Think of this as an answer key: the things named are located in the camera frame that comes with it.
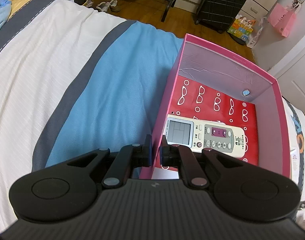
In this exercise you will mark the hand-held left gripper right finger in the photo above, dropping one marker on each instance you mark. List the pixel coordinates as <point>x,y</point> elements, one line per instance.
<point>163,155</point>

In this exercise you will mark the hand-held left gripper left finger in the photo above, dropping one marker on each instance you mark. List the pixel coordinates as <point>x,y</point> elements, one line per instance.
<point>150,153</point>

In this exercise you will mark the white air conditioner remote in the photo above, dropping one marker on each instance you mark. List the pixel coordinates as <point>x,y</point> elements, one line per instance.
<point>217,135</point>

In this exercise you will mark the pink cardboard box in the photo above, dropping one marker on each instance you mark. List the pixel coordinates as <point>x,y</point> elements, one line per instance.
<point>272,130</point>

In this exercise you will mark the red printed paper bag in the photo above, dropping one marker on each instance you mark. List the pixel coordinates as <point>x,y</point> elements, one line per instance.
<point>207,116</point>

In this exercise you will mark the striped bed sheet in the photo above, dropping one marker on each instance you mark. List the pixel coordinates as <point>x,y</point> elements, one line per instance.
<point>42,80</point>

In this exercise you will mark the colourful gift bag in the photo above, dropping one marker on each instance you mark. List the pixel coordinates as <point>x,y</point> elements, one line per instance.
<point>241,31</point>

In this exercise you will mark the black metal clothes rack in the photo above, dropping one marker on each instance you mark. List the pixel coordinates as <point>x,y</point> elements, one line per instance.
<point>170,7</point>

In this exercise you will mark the white plastic bag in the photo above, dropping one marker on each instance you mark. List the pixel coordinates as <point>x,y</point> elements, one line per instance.
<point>257,33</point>

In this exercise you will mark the white door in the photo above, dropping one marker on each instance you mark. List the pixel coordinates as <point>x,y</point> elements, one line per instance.
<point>300,80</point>

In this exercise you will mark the black suitcase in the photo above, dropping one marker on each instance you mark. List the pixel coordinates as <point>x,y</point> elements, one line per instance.
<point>220,5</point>

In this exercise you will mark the pink paper bag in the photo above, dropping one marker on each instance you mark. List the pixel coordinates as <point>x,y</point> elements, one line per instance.
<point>282,20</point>

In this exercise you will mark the light blue blanket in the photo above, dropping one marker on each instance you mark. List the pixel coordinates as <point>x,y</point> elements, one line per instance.
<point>0,17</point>

